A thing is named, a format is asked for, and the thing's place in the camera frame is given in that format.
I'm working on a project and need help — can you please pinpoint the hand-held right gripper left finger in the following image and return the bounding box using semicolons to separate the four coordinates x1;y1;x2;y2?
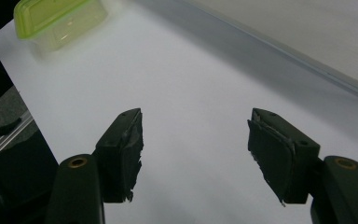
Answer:
92;107;145;203

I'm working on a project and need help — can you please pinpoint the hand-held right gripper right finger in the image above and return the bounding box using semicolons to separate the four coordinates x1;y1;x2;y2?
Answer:
247;107;322;208

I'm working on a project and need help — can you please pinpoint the green plastic food container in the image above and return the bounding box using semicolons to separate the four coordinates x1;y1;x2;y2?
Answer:
13;0;108;53

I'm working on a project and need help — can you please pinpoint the aluminium rail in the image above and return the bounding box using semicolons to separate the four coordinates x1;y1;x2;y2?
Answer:
0;110;34;164

